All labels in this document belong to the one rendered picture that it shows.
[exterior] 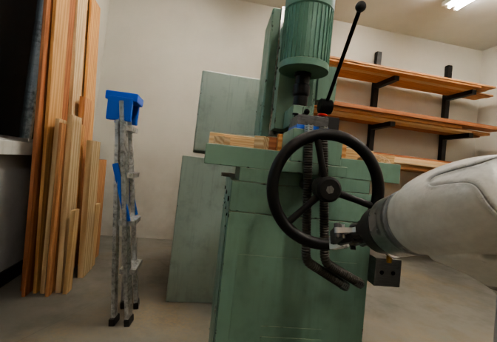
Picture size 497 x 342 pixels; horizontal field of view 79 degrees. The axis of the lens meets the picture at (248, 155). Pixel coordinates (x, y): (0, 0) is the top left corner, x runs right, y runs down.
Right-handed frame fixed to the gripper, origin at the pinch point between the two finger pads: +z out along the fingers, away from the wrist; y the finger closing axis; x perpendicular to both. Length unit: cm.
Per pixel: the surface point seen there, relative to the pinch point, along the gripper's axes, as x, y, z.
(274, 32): -87, 10, 31
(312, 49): -63, 1, 12
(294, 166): -19.6, 7.4, 9.0
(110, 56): -194, 149, 205
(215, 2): -271, 50, 185
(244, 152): -25.4, 20.3, 17.1
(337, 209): -12.2, -9.5, 21.7
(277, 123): -47, 7, 36
